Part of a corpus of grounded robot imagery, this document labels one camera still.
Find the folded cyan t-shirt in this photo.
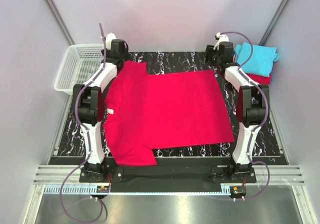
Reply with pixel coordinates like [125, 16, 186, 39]
[235, 42, 279, 77]

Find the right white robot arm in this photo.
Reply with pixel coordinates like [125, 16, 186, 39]
[204, 41, 269, 183]

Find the folded red t-shirt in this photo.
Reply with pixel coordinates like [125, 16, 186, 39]
[247, 74, 272, 85]

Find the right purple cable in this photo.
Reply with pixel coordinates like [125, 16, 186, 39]
[214, 31, 271, 201]

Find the aluminium extrusion rail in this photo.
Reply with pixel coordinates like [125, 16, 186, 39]
[34, 165, 305, 185]

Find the white plastic perforated basket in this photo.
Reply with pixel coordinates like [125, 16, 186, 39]
[53, 44, 103, 95]

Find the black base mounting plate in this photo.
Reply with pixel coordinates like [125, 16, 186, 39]
[79, 157, 257, 194]

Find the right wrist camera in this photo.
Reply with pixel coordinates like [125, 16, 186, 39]
[213, 32, 229, 50]

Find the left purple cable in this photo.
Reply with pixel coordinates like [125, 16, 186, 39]
[59, 23, 108, 222]

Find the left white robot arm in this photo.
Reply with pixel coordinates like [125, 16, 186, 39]
[73, 38, 129, 182]

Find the purple cable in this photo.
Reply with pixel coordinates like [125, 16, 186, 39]
[214, 31, 271, 201]
[59, 23, 108, 222]

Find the red t-shirt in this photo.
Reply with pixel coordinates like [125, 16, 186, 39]
[247, 74, 272, 85]
[104, 61, 234, 166]

